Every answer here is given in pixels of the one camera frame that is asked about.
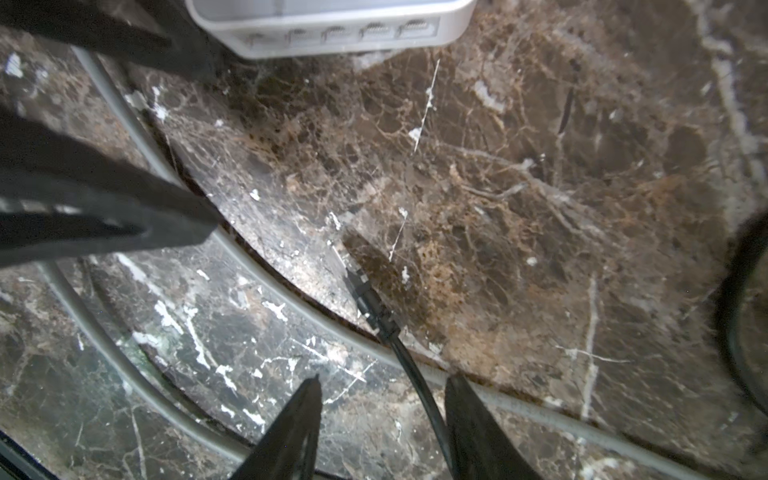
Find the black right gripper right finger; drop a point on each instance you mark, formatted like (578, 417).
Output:
(479, 447)

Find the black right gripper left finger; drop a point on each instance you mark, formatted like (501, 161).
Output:
(288, 449)

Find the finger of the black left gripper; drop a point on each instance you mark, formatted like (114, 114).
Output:
(91, 203)
(181, 48)

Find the white rectangular box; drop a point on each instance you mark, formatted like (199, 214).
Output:
(256, 30)

